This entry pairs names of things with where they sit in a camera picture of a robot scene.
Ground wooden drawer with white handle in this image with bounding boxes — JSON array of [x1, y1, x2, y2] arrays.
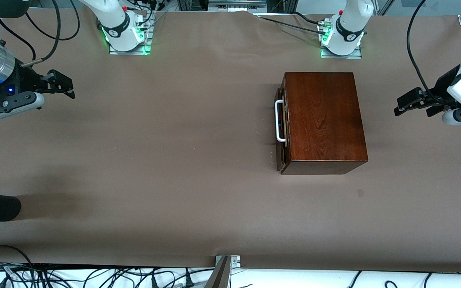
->
[[275, 89, 292, 172]]

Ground dark brown wooden cabinet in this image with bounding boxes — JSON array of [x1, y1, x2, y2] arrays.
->
[[281, 72, 369, 175]]

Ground brown paper table cover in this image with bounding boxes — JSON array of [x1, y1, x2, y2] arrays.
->
[[0, 8, 461, 273]]

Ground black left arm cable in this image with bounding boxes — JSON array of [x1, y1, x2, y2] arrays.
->
[[407, 0, 455, 106]]

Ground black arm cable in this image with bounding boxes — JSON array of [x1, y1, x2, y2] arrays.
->
[[0, 0, 81, 68], [407, 0, 455, 106]]

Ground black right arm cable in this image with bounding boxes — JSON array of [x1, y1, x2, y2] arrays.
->
[[0, 0, 81, 68]]

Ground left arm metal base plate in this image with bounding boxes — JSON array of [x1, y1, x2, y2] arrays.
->
[[320, 18, 363, 60]]

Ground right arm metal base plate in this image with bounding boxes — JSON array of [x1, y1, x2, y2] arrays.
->
[[108, 11, 154, 56]]

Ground black base power cable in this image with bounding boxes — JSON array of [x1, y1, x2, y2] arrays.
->
[[255, 11, 332, 34]]

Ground tangled black floor cables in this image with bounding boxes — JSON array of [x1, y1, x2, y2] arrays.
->
[[0, 245, 215, 288]]

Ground aluminium profile post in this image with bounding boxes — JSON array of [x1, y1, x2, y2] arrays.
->
[[204, 255, 241, 288]]

